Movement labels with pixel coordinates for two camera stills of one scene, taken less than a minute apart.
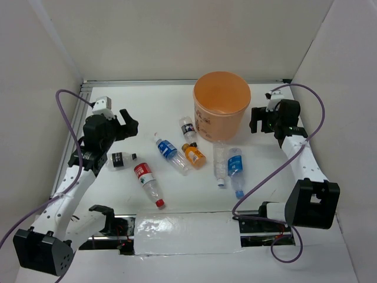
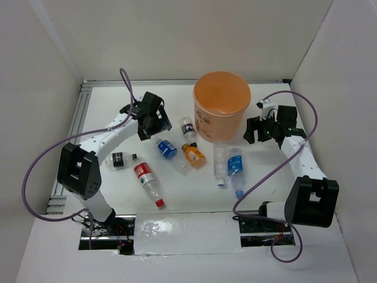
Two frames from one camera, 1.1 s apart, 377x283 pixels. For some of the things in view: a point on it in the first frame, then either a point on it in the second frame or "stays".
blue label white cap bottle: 167,150 stays
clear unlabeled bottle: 221,151 stays
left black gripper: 128,130 -> 163,124
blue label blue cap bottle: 235,169 stays
